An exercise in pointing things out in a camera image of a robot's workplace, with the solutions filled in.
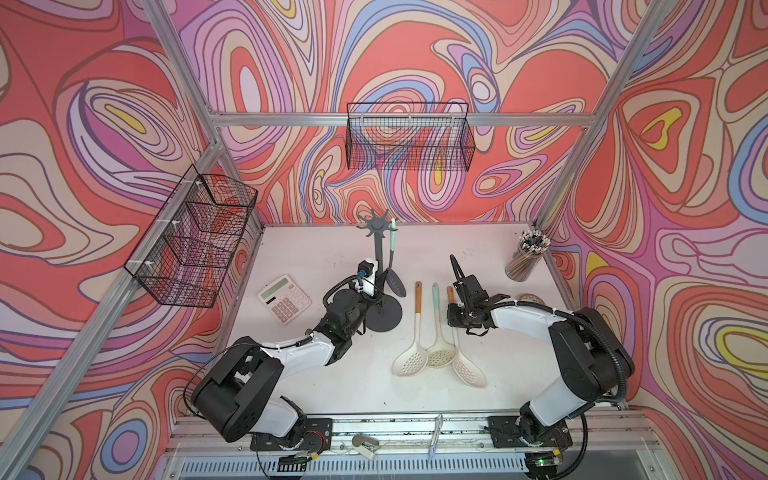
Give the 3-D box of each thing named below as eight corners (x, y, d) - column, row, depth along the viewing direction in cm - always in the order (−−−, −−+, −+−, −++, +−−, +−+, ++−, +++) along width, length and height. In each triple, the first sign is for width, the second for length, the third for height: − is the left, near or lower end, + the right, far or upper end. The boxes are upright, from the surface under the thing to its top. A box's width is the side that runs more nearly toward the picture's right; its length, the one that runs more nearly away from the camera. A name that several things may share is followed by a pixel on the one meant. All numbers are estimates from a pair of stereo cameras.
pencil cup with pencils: (508, 281, 105) (526, 249, 91) (502, 263, 110) (519, 230, 96) (532, 281, 105) (553, 249, 91) (525, 263, 110) (544, 230, 96)
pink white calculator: (259, 298, 100) (256, 293, 97) (289, 278, 105) (287, 273, 103) (282, 326, 93) (279, 321, 91) (313, 303, 99) (311, 298, 96)
